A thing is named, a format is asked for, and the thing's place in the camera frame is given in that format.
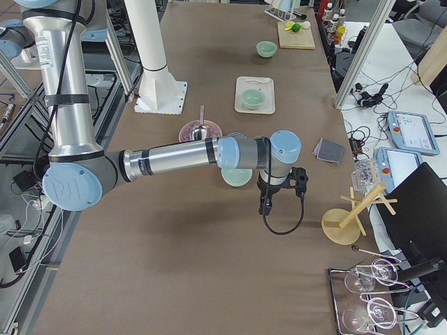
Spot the black monitor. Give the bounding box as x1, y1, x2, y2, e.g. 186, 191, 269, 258
377, 162, 447, 294

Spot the green bowl on tray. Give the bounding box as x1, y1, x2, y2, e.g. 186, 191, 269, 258
242, 89, 265, 110

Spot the wooden cutting board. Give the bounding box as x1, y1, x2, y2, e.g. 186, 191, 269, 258
277, 22, 315, 50

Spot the aluminium frame post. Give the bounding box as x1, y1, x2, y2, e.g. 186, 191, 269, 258
333, 0, 395, 110

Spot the metal ladle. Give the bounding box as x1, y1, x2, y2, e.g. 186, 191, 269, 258
190, 105, 208, 141

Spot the wine glass upper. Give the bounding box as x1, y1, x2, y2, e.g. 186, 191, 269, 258
344, 258, 397, 294

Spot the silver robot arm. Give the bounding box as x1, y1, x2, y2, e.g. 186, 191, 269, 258
20, 1, 308, 216

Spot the lemon slice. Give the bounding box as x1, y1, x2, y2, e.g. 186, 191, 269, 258
284, 22, 296, 31

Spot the green bowl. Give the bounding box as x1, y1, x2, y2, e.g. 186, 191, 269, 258
256, 41, 277, 58
221, 168, 253, 187
242, 89, 265, 110

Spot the green lime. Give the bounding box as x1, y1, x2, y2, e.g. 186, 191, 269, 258
291, 23, 302, 32

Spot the pink bowl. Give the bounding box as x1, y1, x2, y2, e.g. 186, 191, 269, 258
178, 119, 223, 142

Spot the teach pendant far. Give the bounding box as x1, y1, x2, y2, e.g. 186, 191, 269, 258
387, 110, 440, 156

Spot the wine glass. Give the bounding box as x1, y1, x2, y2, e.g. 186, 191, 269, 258
342, 297, 397, 334
344, 258, 397, 294

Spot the cream rectangular tray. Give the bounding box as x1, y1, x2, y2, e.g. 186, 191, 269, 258
235, 76, 276, 114

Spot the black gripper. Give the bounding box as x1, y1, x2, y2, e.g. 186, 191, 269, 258
257, 167, 309, 216

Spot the white garlic bulb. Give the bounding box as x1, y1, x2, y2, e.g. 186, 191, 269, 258
301, 21, 311, 29

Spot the grey folded cloth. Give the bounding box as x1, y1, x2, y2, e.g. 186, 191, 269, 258
313, 138, 346, 165

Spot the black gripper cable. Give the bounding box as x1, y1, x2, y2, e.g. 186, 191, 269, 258
261, 197, 304, 235

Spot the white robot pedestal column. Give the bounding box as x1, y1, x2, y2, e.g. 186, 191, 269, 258
125, 0, 187, 115

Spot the teach pendant near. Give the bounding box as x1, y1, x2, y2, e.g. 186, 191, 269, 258
375, 147, 423, 193

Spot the wire glass rack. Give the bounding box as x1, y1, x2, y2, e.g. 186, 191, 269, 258
328, 255, 418, 334

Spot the teach pendant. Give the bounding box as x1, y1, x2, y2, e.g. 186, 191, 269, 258
375, 147, 423, 193
387, 110, 440, 156

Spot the wine glass lower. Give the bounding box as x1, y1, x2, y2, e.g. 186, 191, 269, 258
342, 297, 397, 334

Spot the wooden mug tree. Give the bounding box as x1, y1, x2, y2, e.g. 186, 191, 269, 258
321, 179, 397, 245

